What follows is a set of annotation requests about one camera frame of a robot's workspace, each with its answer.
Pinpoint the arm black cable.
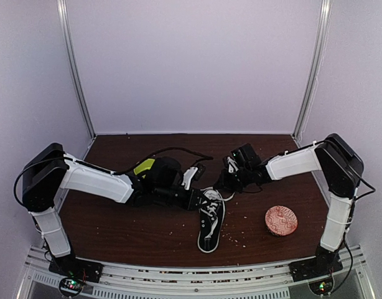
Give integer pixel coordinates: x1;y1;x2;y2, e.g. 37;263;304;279
330;168;377;290
12;146;215;209

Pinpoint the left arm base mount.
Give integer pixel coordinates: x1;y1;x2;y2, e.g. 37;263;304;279
49;260;103;298

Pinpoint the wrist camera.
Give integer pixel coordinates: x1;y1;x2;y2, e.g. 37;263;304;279
150;156;207;191
223;143;262;173

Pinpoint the left aluminium frame post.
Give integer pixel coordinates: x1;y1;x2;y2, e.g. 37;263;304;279
57;0;96;139

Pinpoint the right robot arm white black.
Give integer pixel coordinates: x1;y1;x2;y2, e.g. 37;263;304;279
215;133;365;275

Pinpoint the aluminium frame post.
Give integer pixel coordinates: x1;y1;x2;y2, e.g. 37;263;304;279
57;0;96;139
292;0;333;142

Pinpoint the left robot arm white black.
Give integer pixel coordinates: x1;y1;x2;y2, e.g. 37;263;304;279
16;143;208;277

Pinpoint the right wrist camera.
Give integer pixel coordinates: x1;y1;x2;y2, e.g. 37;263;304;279
223;143;262;173

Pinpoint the green plastic bowl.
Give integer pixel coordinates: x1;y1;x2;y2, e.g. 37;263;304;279
133;158;155;177

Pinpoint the right aluminium frame post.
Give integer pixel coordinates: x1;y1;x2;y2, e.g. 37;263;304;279
292;0;333;142

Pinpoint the white shoelace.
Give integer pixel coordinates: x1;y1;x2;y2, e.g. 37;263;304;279
202;188;237;247

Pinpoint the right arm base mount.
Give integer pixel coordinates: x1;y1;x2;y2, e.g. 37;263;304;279
289;257;343;297

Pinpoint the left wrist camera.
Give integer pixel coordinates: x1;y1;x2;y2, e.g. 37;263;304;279
150;156;207;191

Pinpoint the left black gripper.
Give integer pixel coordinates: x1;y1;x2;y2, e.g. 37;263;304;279
155;184;212;212

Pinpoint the aluminium front rail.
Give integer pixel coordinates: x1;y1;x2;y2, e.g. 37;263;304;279
14;245;379;298

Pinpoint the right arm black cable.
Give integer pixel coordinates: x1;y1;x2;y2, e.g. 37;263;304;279
330;168;377;290

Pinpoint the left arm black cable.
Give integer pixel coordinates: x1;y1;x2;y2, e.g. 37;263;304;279
12;146;215;209

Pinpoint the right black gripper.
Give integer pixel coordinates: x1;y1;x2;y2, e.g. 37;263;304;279
213;167;251;194

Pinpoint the black white canvas sneaker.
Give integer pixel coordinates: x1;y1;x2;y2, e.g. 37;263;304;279
197;187;226;253

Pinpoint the red white patterned bowl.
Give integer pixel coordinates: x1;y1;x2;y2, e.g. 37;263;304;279
264;205;299;237

